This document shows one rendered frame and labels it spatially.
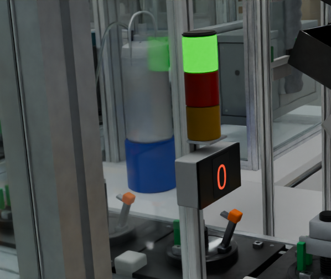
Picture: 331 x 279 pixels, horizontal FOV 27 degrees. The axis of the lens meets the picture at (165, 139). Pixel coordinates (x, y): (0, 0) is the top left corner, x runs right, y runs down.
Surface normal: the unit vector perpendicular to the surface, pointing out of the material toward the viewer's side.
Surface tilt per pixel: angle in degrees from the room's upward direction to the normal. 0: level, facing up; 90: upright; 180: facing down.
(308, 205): 0
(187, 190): 90
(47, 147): 90
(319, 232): 90
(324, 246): 90
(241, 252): 0
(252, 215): 0
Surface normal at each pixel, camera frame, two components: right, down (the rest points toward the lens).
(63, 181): 0.83, 0.09
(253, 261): -0.07, -0.97
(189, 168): -0.56, 0.23
